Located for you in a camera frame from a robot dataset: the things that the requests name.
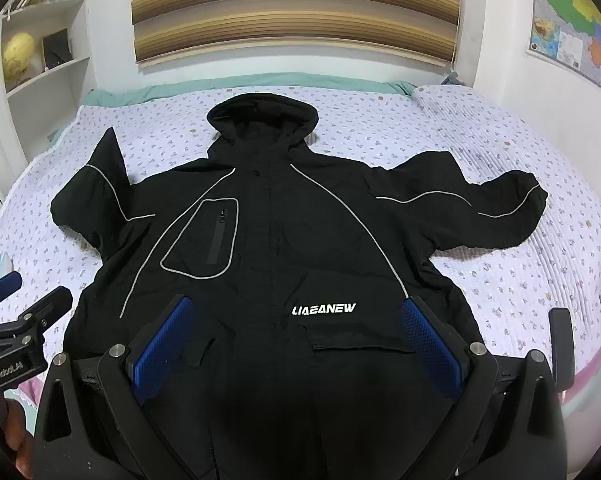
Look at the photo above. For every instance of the floral quilted bed cover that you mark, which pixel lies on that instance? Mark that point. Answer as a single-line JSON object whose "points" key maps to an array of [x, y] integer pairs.
{"points": [[505, 240]]}

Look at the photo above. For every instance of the colourful wall map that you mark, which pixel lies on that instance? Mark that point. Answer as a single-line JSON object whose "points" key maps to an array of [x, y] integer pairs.
{"points": [[578, 15]]}

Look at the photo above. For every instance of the mint green bed sheet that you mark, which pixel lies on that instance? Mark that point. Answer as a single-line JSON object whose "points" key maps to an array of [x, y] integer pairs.
{"points": [[125, 96]]}

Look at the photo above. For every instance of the black hooded jacket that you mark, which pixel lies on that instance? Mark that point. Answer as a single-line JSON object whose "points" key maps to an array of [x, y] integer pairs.
{"points": [[280, 260]]}

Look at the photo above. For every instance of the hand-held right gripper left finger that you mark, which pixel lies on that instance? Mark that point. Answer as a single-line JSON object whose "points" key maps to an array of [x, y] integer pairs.
{"points": [[161, 347]]}

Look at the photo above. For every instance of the person's left hand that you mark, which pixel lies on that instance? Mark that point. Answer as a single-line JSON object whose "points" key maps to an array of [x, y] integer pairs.
{"points": [[19, 435]]}

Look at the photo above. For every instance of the striped window blind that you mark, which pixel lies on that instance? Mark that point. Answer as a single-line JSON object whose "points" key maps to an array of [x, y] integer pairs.
{"points": [[295, 10]]}

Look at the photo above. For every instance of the black box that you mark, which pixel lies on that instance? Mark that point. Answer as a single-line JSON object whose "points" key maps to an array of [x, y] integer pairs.
{"points": [[56, 49]]}

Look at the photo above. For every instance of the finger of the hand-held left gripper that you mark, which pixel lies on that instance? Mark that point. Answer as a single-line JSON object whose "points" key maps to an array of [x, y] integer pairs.
{"points": [[55, 305], [3, 285]]}

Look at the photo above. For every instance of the yellow globe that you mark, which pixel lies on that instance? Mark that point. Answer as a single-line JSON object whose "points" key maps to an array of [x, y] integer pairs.
{"points": [[16, 57]]}

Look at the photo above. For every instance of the white bookshelf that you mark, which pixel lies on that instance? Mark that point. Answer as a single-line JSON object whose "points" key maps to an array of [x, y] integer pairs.
{"points": [[40, 50]]}

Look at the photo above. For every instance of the pink bed skirt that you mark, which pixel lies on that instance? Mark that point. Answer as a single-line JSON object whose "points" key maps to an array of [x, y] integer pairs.
{"points": [[588, 375]]}

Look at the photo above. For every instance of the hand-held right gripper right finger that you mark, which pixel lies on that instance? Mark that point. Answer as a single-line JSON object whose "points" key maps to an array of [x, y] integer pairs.
{"points": [[430, 352]]}

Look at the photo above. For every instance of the black device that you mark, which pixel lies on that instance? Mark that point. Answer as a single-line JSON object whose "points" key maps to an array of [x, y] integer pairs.
{"points": [[563, 340]]}

